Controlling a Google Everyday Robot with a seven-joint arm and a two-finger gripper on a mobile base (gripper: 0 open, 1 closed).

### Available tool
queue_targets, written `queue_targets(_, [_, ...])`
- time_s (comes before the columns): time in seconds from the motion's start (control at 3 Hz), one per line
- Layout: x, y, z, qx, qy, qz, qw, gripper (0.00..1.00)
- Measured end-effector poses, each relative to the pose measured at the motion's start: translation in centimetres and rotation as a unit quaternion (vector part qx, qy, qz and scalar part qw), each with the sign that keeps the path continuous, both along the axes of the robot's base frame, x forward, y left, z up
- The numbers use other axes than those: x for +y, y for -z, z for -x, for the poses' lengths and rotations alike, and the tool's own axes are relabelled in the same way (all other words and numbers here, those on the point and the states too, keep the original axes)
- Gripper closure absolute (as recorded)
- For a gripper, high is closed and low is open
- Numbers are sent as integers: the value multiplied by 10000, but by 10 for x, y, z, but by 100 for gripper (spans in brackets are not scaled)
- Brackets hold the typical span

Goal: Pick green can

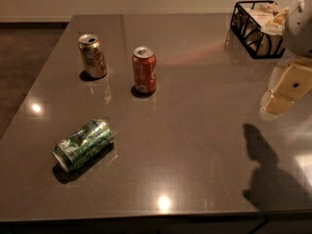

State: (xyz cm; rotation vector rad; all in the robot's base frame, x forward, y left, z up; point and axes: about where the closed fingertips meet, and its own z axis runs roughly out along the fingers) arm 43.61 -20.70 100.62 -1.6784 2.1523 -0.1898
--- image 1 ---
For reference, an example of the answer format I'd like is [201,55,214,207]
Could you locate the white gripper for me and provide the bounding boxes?
[259,51,312,116]

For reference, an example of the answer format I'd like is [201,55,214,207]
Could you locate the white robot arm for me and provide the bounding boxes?
[259,0,312,121]

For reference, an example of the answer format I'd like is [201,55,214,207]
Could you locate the gold soda can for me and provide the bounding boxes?
[78,33,107,79]

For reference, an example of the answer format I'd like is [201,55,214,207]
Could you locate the green soda can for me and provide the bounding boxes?
[52,119,114,173]

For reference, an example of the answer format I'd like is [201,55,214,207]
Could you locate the orange soda can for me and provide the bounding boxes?
[133,46,157,94]

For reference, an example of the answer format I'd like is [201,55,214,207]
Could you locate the black wire basket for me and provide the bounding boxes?
[230,0,285,59]

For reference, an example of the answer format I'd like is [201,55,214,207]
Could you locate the napkins in basket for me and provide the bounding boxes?
[244,2,289,57]

